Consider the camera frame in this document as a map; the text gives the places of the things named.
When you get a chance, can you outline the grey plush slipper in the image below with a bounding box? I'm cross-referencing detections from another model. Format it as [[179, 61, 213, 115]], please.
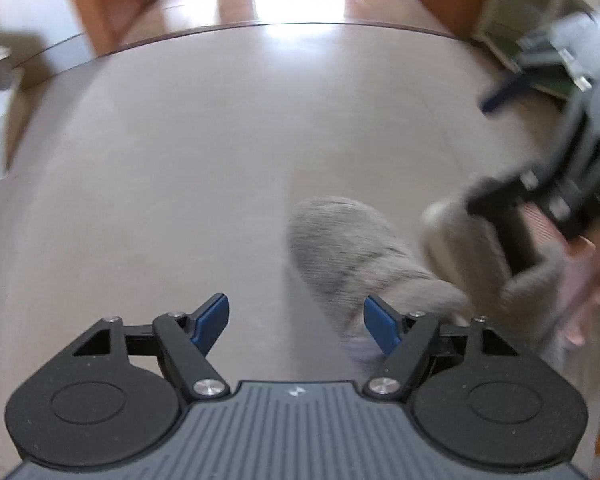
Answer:
[[286, 197, 473, 367], [420, 175, 570, 377]]

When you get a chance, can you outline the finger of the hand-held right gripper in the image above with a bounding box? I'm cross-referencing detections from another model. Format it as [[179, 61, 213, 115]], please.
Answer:
[[466, 165, 548, 277], [480, 67, 538, 114]]

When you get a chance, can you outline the green and white rack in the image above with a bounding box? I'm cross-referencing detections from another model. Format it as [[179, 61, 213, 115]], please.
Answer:
[[472, 0, 598, 97]]

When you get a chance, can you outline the pink rubber slipper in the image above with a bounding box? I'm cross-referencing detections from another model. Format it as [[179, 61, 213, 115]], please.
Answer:
[[522, 200, 600, 350]]

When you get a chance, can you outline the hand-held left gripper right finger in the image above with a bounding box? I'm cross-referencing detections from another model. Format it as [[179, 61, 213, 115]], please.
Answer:
[[364, 295, 523, 402]]

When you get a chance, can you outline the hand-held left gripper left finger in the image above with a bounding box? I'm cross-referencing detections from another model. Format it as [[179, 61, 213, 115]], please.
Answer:
[[72, 292, 231, 402]]

